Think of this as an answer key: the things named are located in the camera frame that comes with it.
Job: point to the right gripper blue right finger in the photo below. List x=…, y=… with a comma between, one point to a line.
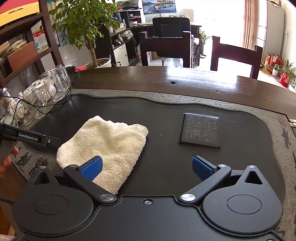
x=211, y=177

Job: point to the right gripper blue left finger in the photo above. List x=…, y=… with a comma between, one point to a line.
x=82, y=177

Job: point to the cream terry towel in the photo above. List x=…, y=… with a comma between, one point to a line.
x=119, y=145

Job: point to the person's left hand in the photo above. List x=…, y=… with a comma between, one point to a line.
x=7, y=162

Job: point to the clear glass mug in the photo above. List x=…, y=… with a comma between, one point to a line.
x=61, y=81
x=37, y=100

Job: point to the black stone tea tray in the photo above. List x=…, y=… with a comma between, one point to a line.
x=248, y=136

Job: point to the dark wooden chair right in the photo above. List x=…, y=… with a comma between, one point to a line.
x=238, y=54

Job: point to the dark wooden chair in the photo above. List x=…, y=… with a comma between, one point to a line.
x=180, y=45
x=238, y=54

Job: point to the small potted plants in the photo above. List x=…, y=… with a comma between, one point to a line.
x=286, y=73

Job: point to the red fire extinguishers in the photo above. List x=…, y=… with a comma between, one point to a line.
x=272, y=60

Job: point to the large potted green tree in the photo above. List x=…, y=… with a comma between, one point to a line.
x=82, y=21

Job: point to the dark wooden chair left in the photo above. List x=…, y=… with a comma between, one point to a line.
x=180, y=45

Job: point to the black office chair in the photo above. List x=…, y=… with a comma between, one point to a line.
x=170, y=26

